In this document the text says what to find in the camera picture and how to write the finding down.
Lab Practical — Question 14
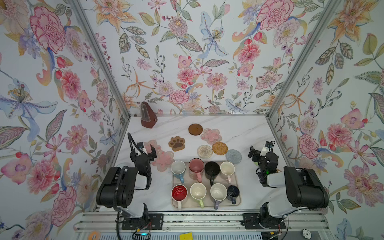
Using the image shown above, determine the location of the pink flower coaster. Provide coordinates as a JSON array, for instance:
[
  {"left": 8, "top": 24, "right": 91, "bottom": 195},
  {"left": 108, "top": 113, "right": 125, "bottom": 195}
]
[
  {"left": 201, "top": 129, "right": 223, "bottom": 145},
  {"left": 144, "top": 140, "right": 162, "bottom": 153},
  {"left": 152, "top": 151, "right": 175, "bottom": 172}
]

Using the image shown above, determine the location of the grey blue round coaster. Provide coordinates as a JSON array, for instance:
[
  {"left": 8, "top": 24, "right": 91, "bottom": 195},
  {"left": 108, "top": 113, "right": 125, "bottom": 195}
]
[{"left": 226, "top": 149, "right": 242, "bottom": 165}]

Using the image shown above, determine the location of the brown paw shaped coaster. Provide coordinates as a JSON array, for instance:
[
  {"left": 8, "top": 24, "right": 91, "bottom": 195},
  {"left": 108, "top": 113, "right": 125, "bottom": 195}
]
[{"left": 169, "top": 136, "right": 186, "bottom": 152}]

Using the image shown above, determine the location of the woven rattan round coaster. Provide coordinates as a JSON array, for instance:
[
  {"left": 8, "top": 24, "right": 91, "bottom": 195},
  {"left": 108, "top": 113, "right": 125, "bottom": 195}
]
[{"left": 212, "top": 142, "right": 229, "bottom": 156}]

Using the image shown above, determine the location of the brown round wooden coaster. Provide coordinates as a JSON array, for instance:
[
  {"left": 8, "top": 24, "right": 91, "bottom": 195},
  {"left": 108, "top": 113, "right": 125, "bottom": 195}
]
[{"left": 188, "top": 124, "right": 203, "bottom": 136}]

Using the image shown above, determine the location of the white embroidered round coaster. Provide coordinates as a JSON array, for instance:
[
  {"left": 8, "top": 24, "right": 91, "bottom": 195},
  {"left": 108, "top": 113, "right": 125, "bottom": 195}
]
[{"left": 197, "top": 145, "right": 213, "bottom": 160}]

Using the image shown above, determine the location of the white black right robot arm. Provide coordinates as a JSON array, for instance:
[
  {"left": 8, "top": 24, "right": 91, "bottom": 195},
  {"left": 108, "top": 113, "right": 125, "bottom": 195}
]
[{"left": 248, "top": 146, "right": 329, "bottom": 229}]

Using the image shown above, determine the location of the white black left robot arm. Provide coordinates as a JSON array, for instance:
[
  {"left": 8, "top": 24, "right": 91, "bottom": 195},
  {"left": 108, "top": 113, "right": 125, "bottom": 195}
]
[{"left": 96, "top": 148, "right": 157, "bottom": 219}]

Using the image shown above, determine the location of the brown wooden metronome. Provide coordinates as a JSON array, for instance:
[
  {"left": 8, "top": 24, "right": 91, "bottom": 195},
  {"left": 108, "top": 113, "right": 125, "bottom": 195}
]
[{"left": 141, "top": 102, "right": 158, "bottom": 129}]

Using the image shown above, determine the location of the small dark navy mug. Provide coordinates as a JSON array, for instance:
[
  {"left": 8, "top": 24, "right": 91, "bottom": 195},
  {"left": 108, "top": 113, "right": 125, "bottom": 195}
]
[{"left": 227, "top": 185, "right": 240, "bottom": 205}]

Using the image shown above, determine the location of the red interior white mug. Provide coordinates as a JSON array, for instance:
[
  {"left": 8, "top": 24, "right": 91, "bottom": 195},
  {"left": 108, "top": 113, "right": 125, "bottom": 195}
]
[{"left": 171, "top": 185, "right": 188, "bottom": 210}]

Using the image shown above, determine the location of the beige serving tray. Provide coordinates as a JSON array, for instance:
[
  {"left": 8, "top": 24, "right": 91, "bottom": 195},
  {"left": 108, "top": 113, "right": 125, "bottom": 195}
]
[{"left": 171, "top": 174, "right": 242, "bottom": 211}]

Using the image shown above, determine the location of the black mug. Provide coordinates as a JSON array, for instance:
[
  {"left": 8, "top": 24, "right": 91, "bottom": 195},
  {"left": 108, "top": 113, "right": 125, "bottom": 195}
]
[{"left": 205, "top": 162, "right": 221, "bottom": 186}]

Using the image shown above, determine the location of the orange tape roll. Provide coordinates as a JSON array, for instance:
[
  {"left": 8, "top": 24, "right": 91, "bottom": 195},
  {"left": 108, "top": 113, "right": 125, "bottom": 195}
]
[{"left": 87, "top": 231, "right": 101, "bottom": 240}]

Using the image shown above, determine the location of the yellow sticky note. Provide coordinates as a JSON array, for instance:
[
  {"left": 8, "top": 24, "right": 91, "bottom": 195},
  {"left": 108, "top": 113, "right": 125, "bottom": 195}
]
[{"left": 179, "top": 232, "right": 194, "bottom": 240}]

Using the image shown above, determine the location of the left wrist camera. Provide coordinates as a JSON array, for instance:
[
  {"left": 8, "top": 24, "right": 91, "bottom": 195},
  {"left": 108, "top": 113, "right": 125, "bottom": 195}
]
[{"left": 137, "top": 142, "right": 152, "bottom": 154}]

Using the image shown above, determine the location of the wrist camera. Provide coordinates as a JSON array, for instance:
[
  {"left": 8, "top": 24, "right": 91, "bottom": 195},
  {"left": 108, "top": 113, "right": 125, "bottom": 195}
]
[
  {"left": 260, "top": 141, "right": 276, "bottom": 156},
  {"left": 137, "top": 142, "right": 152, "bottom": 154}
]

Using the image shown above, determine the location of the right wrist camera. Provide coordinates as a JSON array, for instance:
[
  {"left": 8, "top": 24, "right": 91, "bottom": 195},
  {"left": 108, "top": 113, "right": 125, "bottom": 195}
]
[{"left": 260, "top": 141, "right": 276, "bottom": 156}]

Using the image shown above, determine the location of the white mug blue handle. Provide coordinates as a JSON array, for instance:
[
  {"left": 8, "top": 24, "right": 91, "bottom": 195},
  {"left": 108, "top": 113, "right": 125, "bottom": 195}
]
[{"left": 171, "top": 161, "right": 186, "bottom": 184}]

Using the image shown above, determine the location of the cream mug pink handle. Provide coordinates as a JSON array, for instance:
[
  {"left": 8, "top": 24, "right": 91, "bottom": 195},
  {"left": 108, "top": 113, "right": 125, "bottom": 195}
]
[{"left": 220, "top": 162, "right": 236, "bottom": 184}]

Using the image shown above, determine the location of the white mug purple handle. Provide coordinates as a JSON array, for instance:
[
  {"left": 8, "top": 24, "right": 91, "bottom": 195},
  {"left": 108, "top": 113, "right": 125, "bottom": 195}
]
[{"left": 210, "top": 183, "right": 228, "bottom": 210}]

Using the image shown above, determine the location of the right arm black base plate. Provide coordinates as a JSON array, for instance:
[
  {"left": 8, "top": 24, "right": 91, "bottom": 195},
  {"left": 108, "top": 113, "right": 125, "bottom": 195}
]
[{"left": 241, "top": 213, "right": 287, "bottom": 230}]

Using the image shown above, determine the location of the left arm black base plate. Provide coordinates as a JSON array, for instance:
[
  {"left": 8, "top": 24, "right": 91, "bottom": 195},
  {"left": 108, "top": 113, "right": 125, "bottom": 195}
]
[{"left": 121, "top": 213, "right": 164, "bottom": 231}]

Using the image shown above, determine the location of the cream mug green handle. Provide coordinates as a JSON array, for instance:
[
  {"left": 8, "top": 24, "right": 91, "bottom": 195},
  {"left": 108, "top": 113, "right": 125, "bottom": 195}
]
[{"left": 190, "top": 183, "right": 207, "bottom": 209}]

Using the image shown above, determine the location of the aluminium front rail frame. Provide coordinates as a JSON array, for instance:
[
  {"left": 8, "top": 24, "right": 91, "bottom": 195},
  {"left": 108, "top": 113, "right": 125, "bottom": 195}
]
[{"left": 73, "top": 209, "right": 334, "bottom": 240}]

